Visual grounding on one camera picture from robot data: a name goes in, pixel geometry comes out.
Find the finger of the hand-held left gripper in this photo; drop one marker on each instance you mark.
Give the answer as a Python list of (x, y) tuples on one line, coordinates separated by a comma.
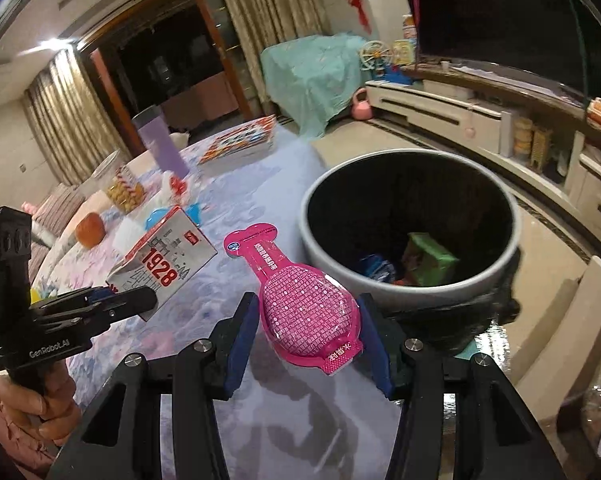
[(130, 304), (70, 300)]

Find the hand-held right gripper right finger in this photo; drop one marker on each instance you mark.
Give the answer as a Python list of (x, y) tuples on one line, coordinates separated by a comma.
[(375, 345)]

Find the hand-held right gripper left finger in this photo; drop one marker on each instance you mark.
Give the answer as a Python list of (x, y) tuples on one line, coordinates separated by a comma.
[(240, 345)]

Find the red white milk carton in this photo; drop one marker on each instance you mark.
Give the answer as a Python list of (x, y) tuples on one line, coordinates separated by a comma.
[(160, 260)]

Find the pink packet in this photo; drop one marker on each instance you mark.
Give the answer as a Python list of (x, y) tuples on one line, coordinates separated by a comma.
[(300, 300)]

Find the blue wrapper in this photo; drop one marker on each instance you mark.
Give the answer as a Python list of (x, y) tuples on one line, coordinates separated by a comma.
[(378, 267)]

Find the white rimmed trash bin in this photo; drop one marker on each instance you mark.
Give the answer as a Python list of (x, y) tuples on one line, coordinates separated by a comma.
[(330, 255)]

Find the red green carton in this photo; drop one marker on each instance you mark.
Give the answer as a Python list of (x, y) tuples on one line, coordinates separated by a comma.
[(430, 260)]

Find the person's left hand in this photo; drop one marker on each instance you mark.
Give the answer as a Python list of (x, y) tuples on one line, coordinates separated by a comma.
[(60, 400)]

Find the pale fabric sofa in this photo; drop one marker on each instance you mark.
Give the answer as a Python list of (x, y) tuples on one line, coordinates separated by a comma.
[(55, 245)]

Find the red apple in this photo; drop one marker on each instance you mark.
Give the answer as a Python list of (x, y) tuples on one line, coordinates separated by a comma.
[(90, 230)]

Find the striped pink cushion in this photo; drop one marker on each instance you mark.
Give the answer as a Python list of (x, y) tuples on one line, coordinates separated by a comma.
[(55, 210)]

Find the clear jar of snack balls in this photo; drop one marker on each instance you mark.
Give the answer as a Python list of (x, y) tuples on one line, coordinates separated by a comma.
[(123, 187)]

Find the red snack packet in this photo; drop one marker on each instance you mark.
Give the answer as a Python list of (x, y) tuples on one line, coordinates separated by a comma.
[(179, 187)]

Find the purple thermos bottle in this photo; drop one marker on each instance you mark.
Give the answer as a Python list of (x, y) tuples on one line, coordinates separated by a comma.
[(163, 145)]

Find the beige patterned curtain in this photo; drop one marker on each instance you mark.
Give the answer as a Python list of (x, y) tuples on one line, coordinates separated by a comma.
[(275, 15), (70, 110)]

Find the stack of books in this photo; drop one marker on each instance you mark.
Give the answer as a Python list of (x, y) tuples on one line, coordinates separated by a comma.
[(240, 142)]

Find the pink hanging charm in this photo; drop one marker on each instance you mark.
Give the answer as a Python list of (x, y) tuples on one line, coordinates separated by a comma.
[(469, 132)]

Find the wooden framed sliding door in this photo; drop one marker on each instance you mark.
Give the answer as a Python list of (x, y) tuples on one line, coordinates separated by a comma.
[(155, 65)]

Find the pink kettlebell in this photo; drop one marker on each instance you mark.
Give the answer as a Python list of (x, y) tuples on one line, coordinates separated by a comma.
[(360, 105)]

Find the white television stand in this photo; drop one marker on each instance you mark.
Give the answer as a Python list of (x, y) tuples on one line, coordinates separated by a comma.
[(430, 105)]

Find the yellow stacked containers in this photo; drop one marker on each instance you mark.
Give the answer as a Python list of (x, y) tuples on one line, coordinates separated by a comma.
[(523, 135)]

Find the yellow toy building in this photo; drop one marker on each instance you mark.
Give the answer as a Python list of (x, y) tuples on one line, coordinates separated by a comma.
[(540, 147)]

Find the blue toy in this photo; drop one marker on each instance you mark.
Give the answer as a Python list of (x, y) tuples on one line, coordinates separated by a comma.
[(395, 77)]

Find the teal cloth-covered furniture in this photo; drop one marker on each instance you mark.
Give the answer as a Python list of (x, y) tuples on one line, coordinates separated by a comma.
[(310, 75)]

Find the toy ferris wheel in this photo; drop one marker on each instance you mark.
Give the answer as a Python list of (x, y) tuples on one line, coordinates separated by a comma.
[(373, 57)]

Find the colourful toy boxes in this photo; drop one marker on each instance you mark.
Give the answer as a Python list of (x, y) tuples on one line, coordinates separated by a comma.
[(410, 35)]

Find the black flat television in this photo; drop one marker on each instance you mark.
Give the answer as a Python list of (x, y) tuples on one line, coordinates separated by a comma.
[(505, 25)]

